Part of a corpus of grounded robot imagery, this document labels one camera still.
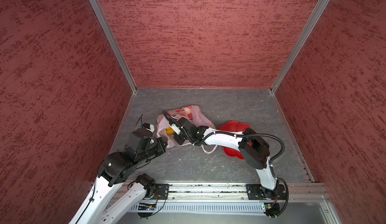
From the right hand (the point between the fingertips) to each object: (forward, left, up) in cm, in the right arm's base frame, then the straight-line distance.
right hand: (175, 136), depth 86 cm
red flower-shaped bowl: (+9, -38, -6) cm, 39 cm away
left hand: (-13, +1, +14) cm, 20 cm away
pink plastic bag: (+14, -11, +2) cm, 18 cm away
